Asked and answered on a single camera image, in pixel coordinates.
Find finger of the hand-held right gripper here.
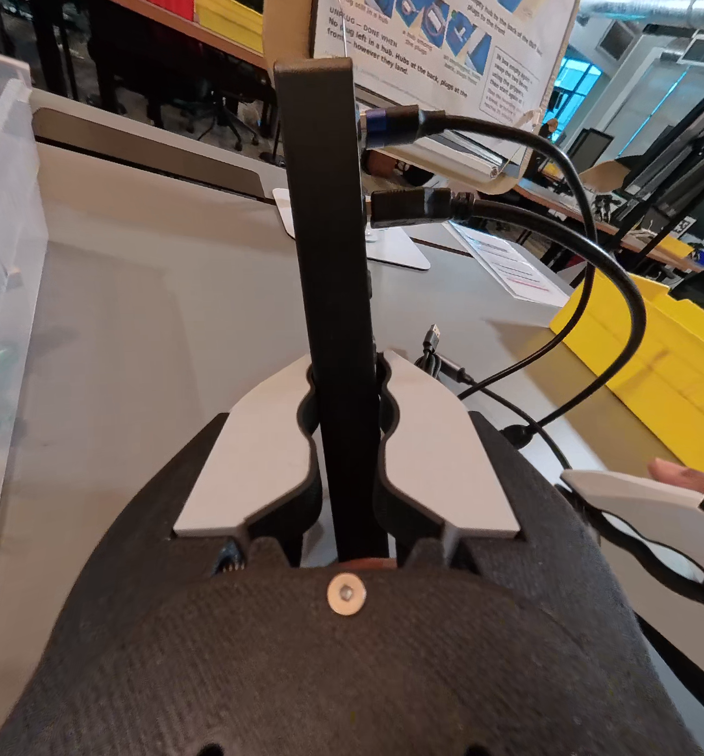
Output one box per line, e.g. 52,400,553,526
556,469,704,618
635,613,704,710

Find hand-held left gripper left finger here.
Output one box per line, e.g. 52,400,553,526
173,354,323,538

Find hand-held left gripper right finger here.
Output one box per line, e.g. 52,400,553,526
378,350,521,538

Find black hub cable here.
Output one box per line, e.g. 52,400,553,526
414,324,572,469

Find yellow plastic bin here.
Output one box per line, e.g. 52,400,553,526
194,0,265,51
550,269,704,506

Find black USB hub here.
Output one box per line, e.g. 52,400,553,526
273,56,391,562

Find thin black cable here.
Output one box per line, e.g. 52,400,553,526
371,187,648,450

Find clear plastic bin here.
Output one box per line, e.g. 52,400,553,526
0,47,48,662

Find black braided cable blue plugs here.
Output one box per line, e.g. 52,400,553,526
358,105,600,398

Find grey desk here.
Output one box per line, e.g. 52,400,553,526
0,89,704,756

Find person's right hand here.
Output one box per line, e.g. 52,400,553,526
647,460,704,508

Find white paper sheet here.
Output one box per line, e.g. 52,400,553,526
449,221,571,308

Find wooden table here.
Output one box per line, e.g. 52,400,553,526
514,177,704,272
110,0,270,69

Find brown cardboard piece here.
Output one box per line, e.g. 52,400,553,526
582,159,632,191

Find black monitor rack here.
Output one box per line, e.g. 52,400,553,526
618,77,704,196

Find instruction sheet on white stand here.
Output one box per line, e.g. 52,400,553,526
263,0,556,196

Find red plastic bin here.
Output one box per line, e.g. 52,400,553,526
145,0,196,21

